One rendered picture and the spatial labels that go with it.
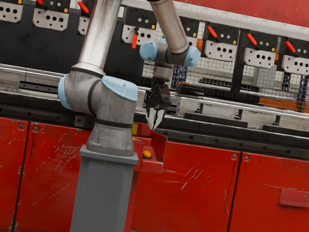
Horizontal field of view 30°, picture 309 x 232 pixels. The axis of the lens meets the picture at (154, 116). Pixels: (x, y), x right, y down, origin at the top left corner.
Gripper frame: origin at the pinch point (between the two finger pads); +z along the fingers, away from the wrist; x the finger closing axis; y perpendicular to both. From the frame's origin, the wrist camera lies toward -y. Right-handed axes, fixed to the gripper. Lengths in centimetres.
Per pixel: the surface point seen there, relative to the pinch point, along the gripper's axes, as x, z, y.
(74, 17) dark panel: 18, -37, 97
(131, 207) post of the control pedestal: 3.6, 33.4, -2.7
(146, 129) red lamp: -1.2, 3.0, 9.9
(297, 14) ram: -74, -59, 29
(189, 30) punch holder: -23, -41, 36
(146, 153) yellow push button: 0.4, 11.2, 0.7
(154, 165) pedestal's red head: -1.2, 13.9, -6.3
